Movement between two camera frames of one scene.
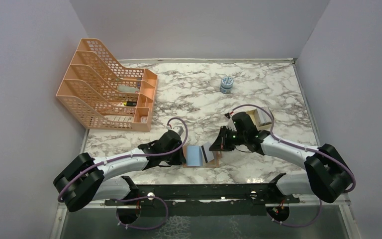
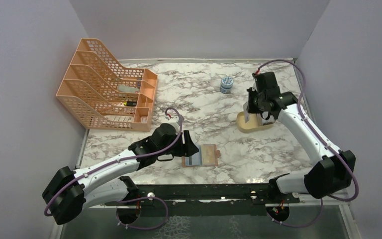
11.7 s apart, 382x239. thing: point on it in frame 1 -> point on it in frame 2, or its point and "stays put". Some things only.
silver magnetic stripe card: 208,155 -> 195,160
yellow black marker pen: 130,103 stays put
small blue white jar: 226,85 stays put
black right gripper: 221,144 -> 251,108
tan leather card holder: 200,156 stays put
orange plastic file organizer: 105,94 stays put
